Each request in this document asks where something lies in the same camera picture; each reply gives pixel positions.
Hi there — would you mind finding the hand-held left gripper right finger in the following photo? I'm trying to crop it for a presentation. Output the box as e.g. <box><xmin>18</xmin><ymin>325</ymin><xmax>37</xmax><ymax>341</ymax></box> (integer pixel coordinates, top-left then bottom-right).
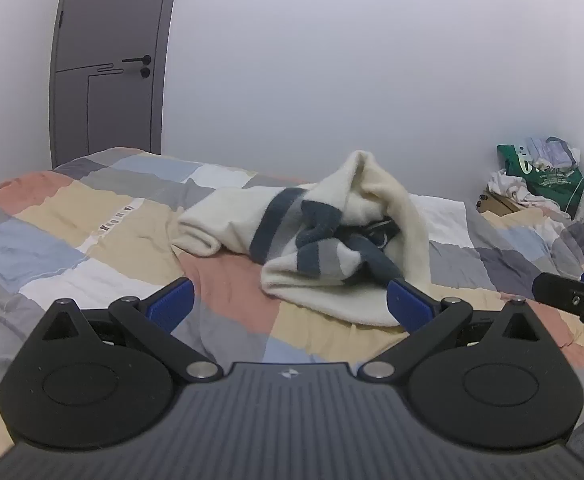
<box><xmin>358</xmin><ymin>277</ymin><xmax>547</xmax><ymax>383</ymax></box>

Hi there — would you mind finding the grey door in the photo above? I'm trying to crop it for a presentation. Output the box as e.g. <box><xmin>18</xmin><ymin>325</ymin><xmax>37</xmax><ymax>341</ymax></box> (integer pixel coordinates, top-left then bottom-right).
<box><xmin>48</xmin><ymin>0</ymin><xmax>183</xmax><ymax>170</ymax></box>

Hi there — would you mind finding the white crumpled cloth pile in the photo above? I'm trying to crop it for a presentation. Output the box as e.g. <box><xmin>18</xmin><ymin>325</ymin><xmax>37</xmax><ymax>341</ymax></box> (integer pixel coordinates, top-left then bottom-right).
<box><xmin>488</xmin><ymin>169</ymin><xmax>563</xmax><ymax>212</ymax></box>

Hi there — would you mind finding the patchwork quilt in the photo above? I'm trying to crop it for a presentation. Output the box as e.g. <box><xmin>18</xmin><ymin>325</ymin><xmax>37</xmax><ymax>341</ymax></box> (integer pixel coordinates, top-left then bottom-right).
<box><xmin>0</xmin><ymin>146</ymin><xmax>584</xmax><ymax>466</ymax></box>

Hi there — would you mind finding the cardboard box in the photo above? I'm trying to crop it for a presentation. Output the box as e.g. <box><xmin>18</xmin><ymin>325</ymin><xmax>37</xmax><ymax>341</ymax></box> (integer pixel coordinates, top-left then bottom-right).
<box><xmin>476</xmin><ymin>187</ymin><xmax>523</xmax><ymax>216</ymax></box>

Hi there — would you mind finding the grey crumpled cloth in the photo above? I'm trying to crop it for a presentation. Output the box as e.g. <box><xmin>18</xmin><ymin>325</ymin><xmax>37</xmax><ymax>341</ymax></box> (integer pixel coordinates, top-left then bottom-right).
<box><xmin>552</xmin><ymin>221</ymin><xmax>584</xmax><ymax>275</ymax></box>

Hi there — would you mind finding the green shopping bag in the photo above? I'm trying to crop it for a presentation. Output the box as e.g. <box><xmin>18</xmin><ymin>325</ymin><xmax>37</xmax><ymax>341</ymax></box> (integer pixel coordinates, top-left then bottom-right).
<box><xmin>496</xmin><ymin>136</ymin><xmax>584</xmax><ymax>212</ymax></box>

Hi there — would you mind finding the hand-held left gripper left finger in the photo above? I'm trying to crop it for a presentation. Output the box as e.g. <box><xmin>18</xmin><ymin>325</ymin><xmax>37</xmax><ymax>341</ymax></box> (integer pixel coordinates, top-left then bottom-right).
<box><xmin>39</xmin><ymin>277</ymin><xmax>224</xmax><ymax>383</ymax></box>

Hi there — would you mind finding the cream striped sweater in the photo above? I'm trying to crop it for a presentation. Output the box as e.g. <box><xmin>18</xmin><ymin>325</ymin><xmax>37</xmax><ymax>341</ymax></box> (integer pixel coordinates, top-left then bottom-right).
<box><xmin>172</xmin><ymin>150</ymin><xmax>431</xmax><ymax>328</ymax></box>

